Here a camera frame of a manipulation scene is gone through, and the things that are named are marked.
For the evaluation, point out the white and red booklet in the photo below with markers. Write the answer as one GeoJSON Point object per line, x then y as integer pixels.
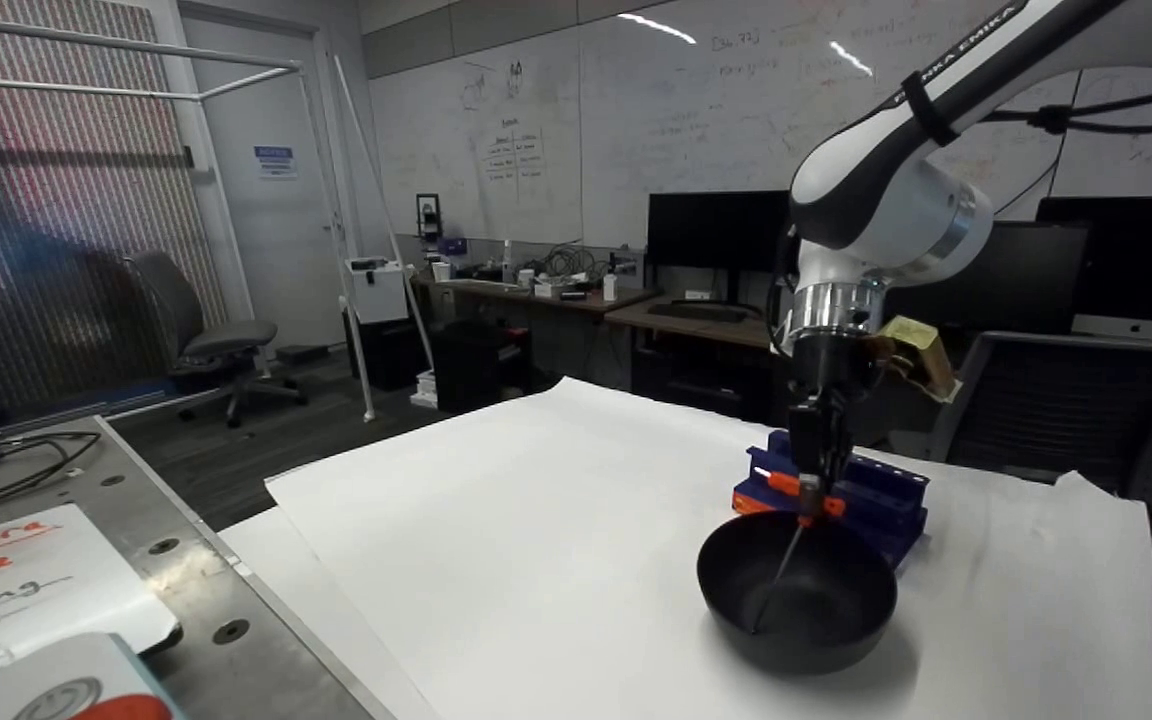
{"type": "Point", "coordinates": [85, 676]}

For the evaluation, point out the blue tool holder block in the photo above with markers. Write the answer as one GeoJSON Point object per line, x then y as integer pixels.
{"type": "Point", "coordinates": [882, 500]}

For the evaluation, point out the white paper with writing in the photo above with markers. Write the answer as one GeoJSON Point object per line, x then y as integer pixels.
{"type": "Point", "coordinates": [65, 578]}

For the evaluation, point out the dark mesh chair back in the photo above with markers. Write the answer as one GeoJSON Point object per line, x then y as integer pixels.
{"type": "Point", "coordinates": [1040, 406]}

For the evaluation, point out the right black monitor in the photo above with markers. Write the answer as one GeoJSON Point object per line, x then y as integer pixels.
{"type": "Point", "coordinates": [1020, 282]}

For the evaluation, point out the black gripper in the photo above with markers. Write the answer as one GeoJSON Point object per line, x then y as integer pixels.
{"type": "Point", "coordinates": [830, 382]}

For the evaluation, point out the grey office chair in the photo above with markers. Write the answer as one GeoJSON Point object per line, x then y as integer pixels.
{"type": "Point", "coordinates": [233, 353]}

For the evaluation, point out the black monitor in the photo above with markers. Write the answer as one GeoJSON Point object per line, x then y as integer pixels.
{"type": "Point", "coordinates": [1020, 282]}
{"type": "Point", "coordinates": [718, 229]}

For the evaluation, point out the orange-handled metal tool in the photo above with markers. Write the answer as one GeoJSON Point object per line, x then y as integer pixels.
{"type": "Point", "coordinates": [810, 506]}

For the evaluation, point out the black bowl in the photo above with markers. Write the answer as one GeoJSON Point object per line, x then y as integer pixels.
{"type": "Point", "coordinates": [793, 600]}

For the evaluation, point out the left black monitor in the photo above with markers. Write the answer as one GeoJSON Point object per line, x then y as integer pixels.
{"type": "Point", "coordinates": [718, 229]}

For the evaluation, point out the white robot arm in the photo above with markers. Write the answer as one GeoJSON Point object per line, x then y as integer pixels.
{"type": "Point", "coordinates": [868, 209]}

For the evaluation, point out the white paper sheet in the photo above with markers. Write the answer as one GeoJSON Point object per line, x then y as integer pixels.
{"type": "Point", "coordinates": [536, 563]}

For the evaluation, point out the cluttered office desk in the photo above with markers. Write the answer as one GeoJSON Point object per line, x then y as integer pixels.
{"type": "Point", "coordinates": [496, 343]}

